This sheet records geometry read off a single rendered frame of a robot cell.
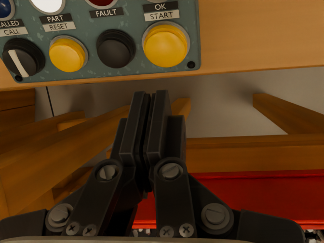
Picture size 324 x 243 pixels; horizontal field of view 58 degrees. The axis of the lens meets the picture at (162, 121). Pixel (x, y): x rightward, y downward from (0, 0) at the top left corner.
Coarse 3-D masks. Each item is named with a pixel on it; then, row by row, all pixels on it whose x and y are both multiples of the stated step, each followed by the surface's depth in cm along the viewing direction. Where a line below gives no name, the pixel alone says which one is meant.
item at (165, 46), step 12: (156, 36) 18; (168, 36) 18; (180, 36) 19; (144, 48) 19; (156, 48) 19; (168, 48) 19; (180, 48) 19; (156, 60) 20; (168, 60) 19; (180, 60) 20
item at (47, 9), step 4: (32, 0) 18; (36, 0) 18; (40, 0) 18; (44, 0) 18; (48, 0) 18; (52, 0) 18; (56, 0) 18; (60, 0) 18; (36, 4) 18; (40, 4) 18; (44, 4) 18; (48, 4) 18; (52, 4) 18; (56, 4) 18; (60, 4) 18; (40, 8) 19; (44, 8) 18; (48, 8) 18; (52, 8) 18; (56, 8) 19
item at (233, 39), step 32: (224, 0) 21; (256, 0) 21; (288, 0) 21; (320, 0) 20; (224, 32) 22; (256, 32) 21; (288, 32) 21; (320, 32) 21; (0, 64) 25; (224, 64) 22; (256, 64) 22; (288, 64) 21; (320, 64) 21
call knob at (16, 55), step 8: (8, 48) 20; (16, 48) 20; (24, 48) 20; (32, 48) 21; (8, 56) 20; (16, 56) 20; (24, 56) 20; (32, 56) 21; (8, 64) 21; (16, 64) 21; (24, 64) 21; (32, 64) 21; (40, 64) 21; (16, 72) 21; (24, 72) 21; (32, 72) 21
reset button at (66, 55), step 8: (56, 40) 20; (64, 40) 20; (72, 40) 20; (56, 48) 20; (64, 48) 20; (72, 48) 20; (80, 48) 20; (56, 56) 20; (64, 56) 20; (72, 56) 20; (80, 56) 20; (56, 64) 20; (64, 64) 20; (72, 64) 20; (80, 64) 20
